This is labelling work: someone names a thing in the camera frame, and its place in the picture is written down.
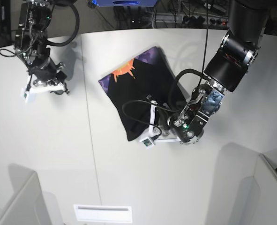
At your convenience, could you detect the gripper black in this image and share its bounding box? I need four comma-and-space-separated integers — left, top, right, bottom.
147, 95, 180, 143
25, 61, 70, 95

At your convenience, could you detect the black T-shirt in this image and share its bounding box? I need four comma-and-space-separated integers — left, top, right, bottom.
98, 46, 174, 142

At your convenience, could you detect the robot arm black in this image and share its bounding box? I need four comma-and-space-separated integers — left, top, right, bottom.
153, 0, 271, 144
8, 0, 80, 100

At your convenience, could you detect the blue box with oval logo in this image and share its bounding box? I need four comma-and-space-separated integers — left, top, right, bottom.
92, 0, 157, 7

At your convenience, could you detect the black flat box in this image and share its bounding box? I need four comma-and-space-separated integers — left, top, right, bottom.
0, 0, 11, 34

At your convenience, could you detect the white power strip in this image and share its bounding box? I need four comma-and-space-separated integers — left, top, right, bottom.
152, 13, 228, 29

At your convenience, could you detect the white partition panel right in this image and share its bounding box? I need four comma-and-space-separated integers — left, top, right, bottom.
251, 154, 277, 225

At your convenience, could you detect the white partition panel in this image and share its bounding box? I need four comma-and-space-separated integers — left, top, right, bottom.
251, 154, 277, 225
0, 171, 52, 225

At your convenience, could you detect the white partition panel left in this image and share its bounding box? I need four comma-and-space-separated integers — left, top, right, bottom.
0, 171, 52, 225

